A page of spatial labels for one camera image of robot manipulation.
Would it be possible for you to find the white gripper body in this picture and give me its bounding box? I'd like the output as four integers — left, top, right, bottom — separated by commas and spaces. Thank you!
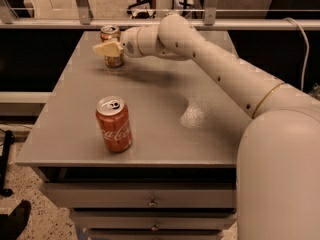
120, 27, 141, 58

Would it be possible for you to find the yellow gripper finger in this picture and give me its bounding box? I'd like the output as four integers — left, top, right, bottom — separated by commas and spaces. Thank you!
93, 40, 123, 57

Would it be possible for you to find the orange soda can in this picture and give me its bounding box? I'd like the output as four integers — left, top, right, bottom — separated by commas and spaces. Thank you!
100, 25, 124, 68

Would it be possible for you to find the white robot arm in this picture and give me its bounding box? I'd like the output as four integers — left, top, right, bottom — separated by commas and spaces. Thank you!
94, 14, 320, 240

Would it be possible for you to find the red coca-cola can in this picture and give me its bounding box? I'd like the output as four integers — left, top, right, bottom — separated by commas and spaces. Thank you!
96, 96, 133, 153

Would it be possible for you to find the grey metal railing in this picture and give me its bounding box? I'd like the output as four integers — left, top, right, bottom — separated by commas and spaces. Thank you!
0, 0, 319, 30

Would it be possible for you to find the black office chair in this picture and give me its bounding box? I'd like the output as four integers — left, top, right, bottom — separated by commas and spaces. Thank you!
126, 0, 156, 19

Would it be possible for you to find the black stand leg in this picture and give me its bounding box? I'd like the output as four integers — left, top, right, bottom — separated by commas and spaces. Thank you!
0, 130, 15, 197

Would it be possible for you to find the grey drawer cabinet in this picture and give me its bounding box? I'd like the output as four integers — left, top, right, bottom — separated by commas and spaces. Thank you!
17, 32, 249, 240

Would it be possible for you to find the top grey drawer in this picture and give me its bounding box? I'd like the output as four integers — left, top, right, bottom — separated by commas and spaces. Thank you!
41, 183, 236, 209

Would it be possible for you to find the grey drawer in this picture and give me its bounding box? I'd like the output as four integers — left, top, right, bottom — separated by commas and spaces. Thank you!
41, 183, 236, 209
71, 210, 236, 230

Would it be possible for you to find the metal top drawer knob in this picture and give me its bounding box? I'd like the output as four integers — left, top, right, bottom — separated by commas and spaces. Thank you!
147, 196, 158, 208

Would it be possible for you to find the metal drawer knob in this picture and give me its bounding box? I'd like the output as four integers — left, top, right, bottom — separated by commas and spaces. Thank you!
147, 196, 158, 208
150, 222, 160, 232

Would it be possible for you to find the metal middle drawer knob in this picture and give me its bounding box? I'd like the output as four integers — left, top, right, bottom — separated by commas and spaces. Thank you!
150, 222, 160, 232

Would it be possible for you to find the middle grey drawer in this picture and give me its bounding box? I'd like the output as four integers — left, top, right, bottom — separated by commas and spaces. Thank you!
71, 210, 236, 230

